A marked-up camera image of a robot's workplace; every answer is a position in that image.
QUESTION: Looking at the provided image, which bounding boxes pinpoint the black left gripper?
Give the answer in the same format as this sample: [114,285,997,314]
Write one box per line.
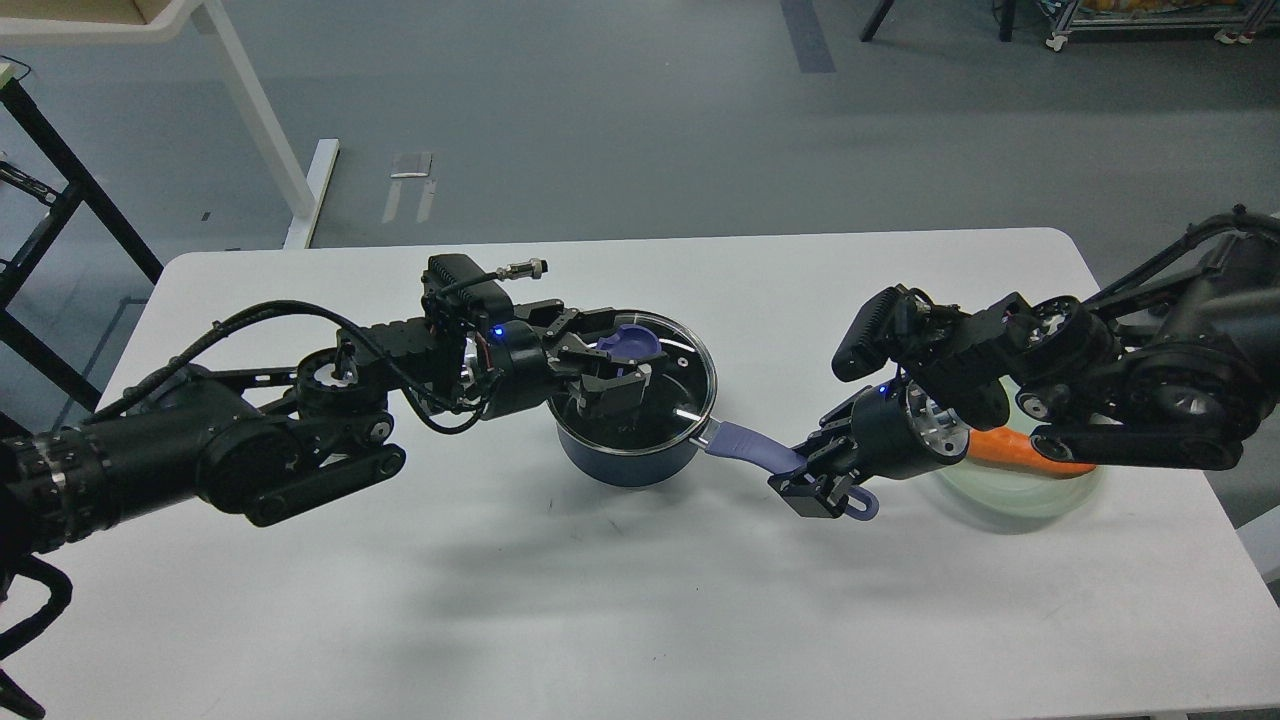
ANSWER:
[462,300,666,420]

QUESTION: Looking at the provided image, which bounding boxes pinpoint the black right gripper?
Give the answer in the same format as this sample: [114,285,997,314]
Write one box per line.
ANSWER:
[768,382,970,519]

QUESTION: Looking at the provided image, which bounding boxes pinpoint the glass pot lid purple knob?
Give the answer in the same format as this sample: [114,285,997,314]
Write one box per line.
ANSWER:
[548,310,719,457]

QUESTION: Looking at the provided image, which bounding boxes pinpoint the blue saucepan with purple handle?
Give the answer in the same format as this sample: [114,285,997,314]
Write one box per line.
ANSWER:
[550,401,881,521]

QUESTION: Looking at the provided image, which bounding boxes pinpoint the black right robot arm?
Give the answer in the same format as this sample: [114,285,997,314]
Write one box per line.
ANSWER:
[769,206,1279,520]

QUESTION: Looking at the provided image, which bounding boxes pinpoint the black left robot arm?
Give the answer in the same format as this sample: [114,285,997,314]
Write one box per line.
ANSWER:
[3,300,669,656]

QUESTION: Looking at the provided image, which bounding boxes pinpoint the orange toy carrot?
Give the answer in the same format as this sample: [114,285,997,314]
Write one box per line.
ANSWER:
[966,427,1098,479]

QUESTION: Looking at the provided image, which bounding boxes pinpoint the pale green glass plate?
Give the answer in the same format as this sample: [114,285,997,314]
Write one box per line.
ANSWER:
[936,405,1103,520]

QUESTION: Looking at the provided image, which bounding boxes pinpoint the black metal rack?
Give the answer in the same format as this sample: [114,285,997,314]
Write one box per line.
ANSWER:
[1,58,163,409]

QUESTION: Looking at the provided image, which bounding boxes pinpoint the metal wheeled cart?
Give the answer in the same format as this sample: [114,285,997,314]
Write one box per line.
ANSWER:
[1039,1,1277,53]

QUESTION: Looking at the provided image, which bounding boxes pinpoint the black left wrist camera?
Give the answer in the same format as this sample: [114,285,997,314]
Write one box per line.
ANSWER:
[421,252,515,334]

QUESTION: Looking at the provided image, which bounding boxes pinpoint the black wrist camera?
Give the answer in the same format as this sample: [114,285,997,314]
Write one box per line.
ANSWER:
[421,252,515,334]
[829,287,905,383]

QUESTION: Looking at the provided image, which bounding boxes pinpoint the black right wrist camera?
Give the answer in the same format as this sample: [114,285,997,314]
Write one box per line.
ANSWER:
[829,287,905,383]

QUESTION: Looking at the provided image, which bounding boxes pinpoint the white desk frame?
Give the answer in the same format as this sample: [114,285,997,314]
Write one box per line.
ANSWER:
[1,1,340,250]

